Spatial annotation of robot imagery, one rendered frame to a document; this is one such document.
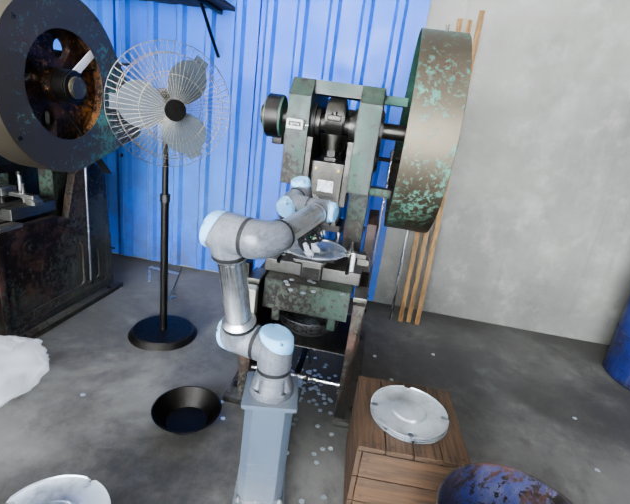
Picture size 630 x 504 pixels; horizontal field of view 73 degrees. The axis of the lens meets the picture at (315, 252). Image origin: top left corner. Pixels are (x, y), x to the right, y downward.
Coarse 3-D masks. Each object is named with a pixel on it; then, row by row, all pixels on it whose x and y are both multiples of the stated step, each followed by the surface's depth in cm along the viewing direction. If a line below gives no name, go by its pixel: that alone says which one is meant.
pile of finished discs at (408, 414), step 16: (384, 400) 162; (400, 400) 163; (416, 400) 165; (432, 400) 166; (384, 416) 154; (400, 416) 154; (416, 416) 155; (432, 416) 157; (400, 432) 147; (416, 432) 148; (432, 432) 149
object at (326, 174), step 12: (324, 156) 191; (312, 168) 187; (324, 168) 186; (336, 168) 185; (312, 180) 189; (324, 180) 188; (336, 180) 187; (312, 192) 190; (324, 192) 189; (336, 192) 189
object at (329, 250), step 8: (296, 240) 202; (296, 248) 191; (320, 248) 193; (328, 248) 196; (336, 248) 198; (344, 248) 198; (304, 256) 180; (320, 256) 185; (328, 256) 186; (336, 256) 187; (344, 256) 189
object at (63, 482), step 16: (48, 480) 120; (64, 480) 120; (80, 480) 121; (96, 480) 121; (16, 496) 114; (32, 496) 115; (48, 496) 115; (64, 496) 116; (80, 496) 116; (96, 496) 117
